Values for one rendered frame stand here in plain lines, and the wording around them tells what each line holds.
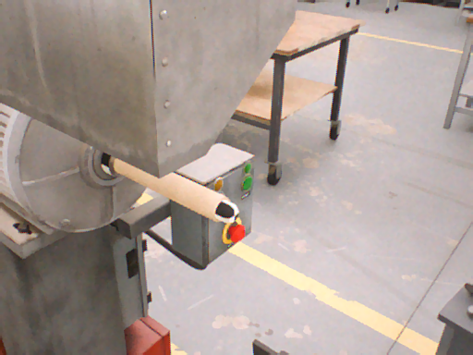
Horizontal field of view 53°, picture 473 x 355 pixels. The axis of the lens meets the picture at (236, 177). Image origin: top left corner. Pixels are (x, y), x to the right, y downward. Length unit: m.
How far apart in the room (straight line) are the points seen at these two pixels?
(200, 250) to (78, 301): 0.27
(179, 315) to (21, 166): 1.61
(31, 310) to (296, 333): 1.37
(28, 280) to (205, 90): 0.64
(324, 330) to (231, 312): 0.41
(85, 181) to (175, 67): 0.38
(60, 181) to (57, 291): 0.36
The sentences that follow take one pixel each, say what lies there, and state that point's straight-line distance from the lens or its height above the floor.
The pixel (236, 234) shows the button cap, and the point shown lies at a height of 0.98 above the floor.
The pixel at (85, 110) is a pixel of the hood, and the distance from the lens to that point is 0.40.
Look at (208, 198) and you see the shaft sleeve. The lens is 0.56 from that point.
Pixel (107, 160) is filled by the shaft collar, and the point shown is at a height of 1.26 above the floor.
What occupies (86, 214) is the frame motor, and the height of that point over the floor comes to 1.17.
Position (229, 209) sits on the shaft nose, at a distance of 0.54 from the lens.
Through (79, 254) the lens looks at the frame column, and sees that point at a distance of 0.97.
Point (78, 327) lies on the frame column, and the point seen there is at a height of 0.80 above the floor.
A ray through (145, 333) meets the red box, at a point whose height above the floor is 0.62.
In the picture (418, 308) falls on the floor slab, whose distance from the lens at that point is 2.37.
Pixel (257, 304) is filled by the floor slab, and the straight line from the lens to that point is 2.22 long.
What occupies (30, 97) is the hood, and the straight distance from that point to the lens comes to 0.47.
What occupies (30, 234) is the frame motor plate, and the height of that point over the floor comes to 1.11.
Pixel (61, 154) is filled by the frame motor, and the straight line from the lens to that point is 0.65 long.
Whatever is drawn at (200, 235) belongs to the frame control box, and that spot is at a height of 1.00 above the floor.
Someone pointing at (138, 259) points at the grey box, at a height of 0.85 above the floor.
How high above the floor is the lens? 1.56
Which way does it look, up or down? 30 degrees down
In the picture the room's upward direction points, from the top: 2 degrees clockwise
